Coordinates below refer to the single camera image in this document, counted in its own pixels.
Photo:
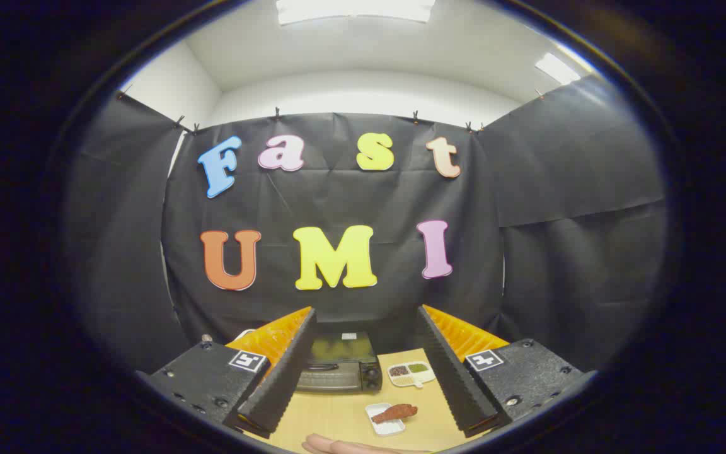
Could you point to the reddish brown steak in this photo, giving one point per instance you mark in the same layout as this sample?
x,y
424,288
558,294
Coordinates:
x,y
397,412

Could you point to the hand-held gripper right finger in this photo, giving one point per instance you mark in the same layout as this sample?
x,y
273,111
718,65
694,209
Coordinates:
x,y
457,378

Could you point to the small white rectangular tray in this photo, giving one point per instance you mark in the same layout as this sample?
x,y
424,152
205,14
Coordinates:
x,y
389,429

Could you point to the white divided plate with beans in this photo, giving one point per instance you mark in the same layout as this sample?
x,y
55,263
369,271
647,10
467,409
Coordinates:
x,y
410,372

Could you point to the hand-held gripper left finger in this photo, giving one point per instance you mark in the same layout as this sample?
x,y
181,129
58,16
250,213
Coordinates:
x,y
278,378

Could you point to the black toaster oven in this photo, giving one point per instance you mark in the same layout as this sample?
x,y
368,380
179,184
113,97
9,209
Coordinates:
x,y
338,378

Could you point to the ceiling light panel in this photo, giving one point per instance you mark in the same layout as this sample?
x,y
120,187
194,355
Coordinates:
x,y
353,9
556,68

